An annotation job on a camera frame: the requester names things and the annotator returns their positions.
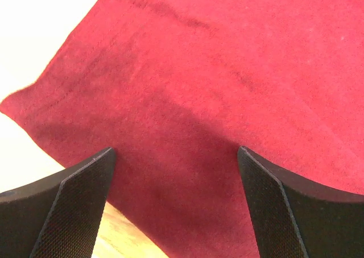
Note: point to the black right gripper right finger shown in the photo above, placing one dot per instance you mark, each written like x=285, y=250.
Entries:
x=293, y=216

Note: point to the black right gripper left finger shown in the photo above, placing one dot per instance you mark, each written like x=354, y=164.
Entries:
x=59, y=215

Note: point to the maroon t shirt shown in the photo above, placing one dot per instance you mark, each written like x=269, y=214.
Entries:
x=176, y=86

